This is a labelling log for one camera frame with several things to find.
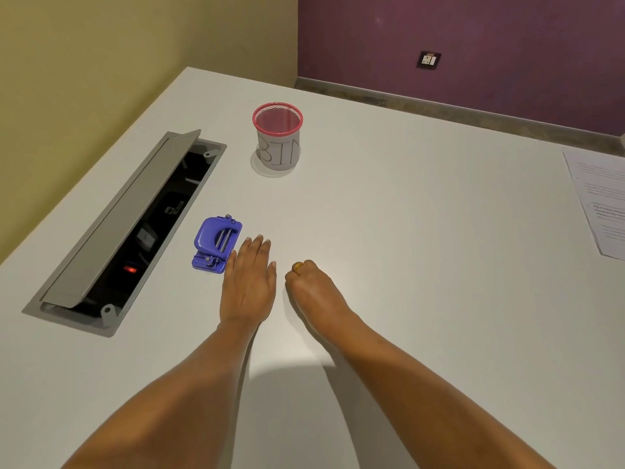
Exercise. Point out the person's left hand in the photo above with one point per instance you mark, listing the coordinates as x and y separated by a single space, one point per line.
246 293

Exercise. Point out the person's right hand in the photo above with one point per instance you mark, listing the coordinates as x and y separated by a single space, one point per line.
317 302

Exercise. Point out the person's left thumb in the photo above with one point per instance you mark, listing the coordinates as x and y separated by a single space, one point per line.
273 275

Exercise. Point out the person's left middle finger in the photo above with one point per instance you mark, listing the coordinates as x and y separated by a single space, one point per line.
255 245

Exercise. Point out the person's left little finger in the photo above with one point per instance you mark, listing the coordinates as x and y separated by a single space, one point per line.
231 261

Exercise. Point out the person's right fingers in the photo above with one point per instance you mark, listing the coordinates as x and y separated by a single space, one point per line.
300 278

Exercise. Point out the person's right forearm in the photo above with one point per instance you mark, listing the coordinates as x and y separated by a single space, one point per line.
429 410

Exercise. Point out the person's left forearm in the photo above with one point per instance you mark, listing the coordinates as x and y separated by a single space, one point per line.
180 395

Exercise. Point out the blue hole punch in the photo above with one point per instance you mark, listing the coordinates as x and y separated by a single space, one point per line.
217 245

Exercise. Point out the grey recessed table power box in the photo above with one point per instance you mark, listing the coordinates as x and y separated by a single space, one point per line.
141 249

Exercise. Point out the pink mesh cup paper label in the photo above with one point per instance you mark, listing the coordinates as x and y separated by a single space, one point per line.
277 136

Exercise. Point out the grey power box lid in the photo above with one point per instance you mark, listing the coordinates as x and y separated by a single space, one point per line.
122 219

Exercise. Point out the grey skirting board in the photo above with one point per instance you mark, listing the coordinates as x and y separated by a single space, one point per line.
439 104

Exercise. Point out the white printed paper sheet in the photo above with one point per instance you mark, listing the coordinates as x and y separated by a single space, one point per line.
603 205

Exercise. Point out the black wall socket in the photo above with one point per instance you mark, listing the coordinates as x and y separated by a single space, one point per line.
428 59

